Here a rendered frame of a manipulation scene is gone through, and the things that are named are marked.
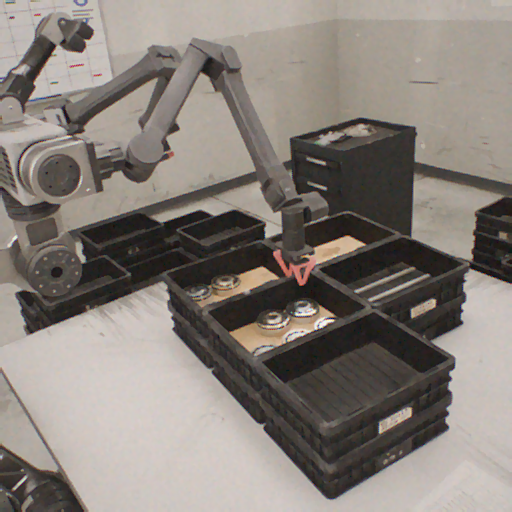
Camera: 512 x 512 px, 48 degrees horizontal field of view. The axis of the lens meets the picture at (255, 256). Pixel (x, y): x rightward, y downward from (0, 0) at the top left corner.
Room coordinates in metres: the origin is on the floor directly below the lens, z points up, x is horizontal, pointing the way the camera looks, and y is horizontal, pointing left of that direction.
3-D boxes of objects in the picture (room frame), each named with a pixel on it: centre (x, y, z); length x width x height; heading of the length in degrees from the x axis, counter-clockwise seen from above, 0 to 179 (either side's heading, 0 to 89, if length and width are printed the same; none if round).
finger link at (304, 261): (1.32, -0.11, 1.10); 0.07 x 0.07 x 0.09; 28
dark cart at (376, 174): (3.33, -0.64, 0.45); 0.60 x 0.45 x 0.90; 125
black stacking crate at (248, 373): (1.40, -0.07, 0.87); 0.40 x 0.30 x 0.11; 119
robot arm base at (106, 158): (1.26, 0.32, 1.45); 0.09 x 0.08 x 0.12; 35
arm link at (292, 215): (1.34, -0.11, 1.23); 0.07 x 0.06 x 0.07; 124
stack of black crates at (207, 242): (2.83, 0.17, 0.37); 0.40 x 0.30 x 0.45; 125
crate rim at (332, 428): (1.13, -0.22, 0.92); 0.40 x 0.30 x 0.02; 119
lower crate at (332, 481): (1.13, -0.22, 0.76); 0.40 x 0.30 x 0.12; 119
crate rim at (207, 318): (1.40, -0.07, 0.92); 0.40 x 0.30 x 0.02; 119
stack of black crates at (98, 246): (2.93, 0.73, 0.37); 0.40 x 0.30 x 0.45; 125
